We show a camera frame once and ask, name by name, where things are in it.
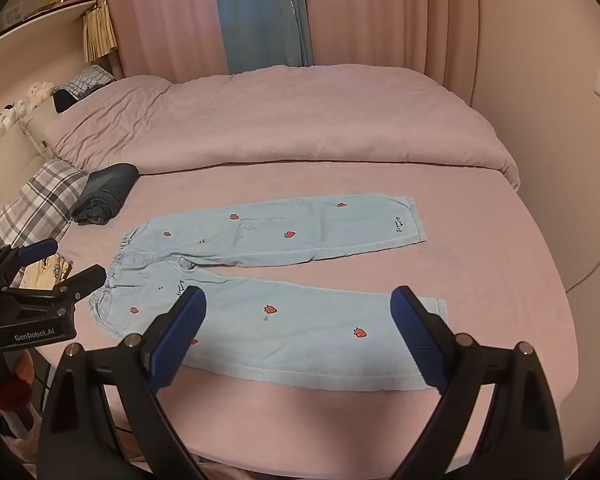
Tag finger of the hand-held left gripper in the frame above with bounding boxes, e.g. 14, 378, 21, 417
2, 265, 108, 311
0, 238, 60, 282

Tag pink curtain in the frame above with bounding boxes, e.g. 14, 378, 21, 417
300, 0, 481, 106
104, 0, 229, 83

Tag cream printed cloth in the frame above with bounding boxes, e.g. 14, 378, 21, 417
22, 255, 74, 292

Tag blue curtain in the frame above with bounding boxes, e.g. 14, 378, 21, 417
210, 0, 315, 75

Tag pink pillow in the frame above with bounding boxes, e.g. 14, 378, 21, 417
44, 63, 522, 191

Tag checkered dark pillow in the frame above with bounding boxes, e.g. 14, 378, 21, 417
55, 64, 117, 106

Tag dark folded jeans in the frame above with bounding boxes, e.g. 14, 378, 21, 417
71, 162, 141, 226

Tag pink bed sheet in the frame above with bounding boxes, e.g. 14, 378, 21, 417
30, 160, 581, 476

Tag plaid pillow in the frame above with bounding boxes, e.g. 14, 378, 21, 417
0, 158, 89, 256

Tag light blue shirt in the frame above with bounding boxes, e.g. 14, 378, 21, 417
87, 195, 449, 392

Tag thin white cable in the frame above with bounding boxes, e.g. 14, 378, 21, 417
565, 240, 600, 294

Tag white plush toy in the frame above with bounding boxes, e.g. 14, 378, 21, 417
27, 81, 56, 109
0, 102, 29, 139

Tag yellow fringed cloth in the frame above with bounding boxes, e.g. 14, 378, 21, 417
82, 0, 118, 64

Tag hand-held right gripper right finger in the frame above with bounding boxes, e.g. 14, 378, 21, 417
390, 285, 566, 480

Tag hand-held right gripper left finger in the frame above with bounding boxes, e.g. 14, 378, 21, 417
36, 285, 208, 480

